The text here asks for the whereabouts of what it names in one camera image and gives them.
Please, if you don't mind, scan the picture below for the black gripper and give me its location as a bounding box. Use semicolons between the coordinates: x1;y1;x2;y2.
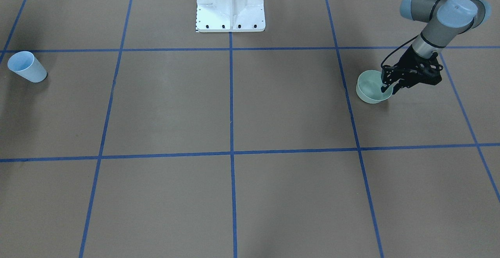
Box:
381;47;443;95

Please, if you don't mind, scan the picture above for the mint green bowl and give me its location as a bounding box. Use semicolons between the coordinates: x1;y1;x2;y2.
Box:
356;70;394;104

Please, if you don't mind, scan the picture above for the light blue plastic cup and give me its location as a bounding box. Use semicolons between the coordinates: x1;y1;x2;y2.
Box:
7;51;48;83

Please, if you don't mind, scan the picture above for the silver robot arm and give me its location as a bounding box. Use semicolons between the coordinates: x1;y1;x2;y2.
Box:
381;0;492;94

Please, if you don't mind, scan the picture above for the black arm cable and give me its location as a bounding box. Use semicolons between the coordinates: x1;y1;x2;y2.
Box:
380;0;460;69

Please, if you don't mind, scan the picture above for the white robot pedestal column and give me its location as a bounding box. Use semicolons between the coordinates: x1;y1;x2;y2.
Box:
195;0;266;32

